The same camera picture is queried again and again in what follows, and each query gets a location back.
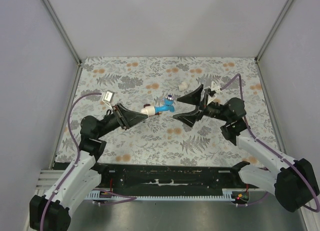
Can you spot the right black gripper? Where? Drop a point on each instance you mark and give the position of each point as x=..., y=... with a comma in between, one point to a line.
x=193, y=98

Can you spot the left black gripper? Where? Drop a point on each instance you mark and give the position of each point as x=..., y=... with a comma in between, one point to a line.
x=126, y=117

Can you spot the blue plastic water faucet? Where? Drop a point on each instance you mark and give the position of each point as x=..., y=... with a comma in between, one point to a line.
x=167, y=106

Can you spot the white elbow fitting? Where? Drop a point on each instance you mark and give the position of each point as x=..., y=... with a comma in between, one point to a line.
x=148, y=110

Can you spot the brown plastic water faucet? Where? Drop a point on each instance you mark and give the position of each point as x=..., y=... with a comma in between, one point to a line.
x=158, y=112

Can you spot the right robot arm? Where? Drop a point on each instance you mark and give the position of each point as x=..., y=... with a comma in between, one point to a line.
x=291, y=181

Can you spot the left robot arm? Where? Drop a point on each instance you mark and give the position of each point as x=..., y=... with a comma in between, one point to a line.
x=53, y=210

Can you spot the white elbow fitting far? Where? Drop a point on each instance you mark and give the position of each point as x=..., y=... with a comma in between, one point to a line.
x=183, y=86

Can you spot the floral patterned table mat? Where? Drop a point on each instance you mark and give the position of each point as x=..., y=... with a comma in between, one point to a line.
x=162, y=140

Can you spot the green circuit board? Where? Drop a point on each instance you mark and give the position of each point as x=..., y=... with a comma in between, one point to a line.
x=242, y=197

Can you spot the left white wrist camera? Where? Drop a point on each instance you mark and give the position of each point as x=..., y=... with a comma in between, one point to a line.
x=108, y=98

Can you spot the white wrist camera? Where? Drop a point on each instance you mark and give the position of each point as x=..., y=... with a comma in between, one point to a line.
x=212, y=92
x=108, y=98

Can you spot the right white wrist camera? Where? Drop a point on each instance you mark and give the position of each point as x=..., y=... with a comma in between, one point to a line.
x=212, y=92

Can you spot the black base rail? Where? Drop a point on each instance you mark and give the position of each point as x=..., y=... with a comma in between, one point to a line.
x=160, y=180

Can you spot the left aluminium frame post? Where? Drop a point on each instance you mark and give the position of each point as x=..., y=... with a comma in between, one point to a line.
x=61, y=30

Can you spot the aluminium frame post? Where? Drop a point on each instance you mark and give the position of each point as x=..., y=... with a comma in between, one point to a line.
x=277, y=23
x=61, y=30

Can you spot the white slotted cable duct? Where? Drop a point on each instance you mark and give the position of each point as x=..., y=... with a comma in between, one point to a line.
x=99, y=196

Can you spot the right aluminium frame post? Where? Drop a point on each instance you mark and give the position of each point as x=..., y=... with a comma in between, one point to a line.
x=277, y=23

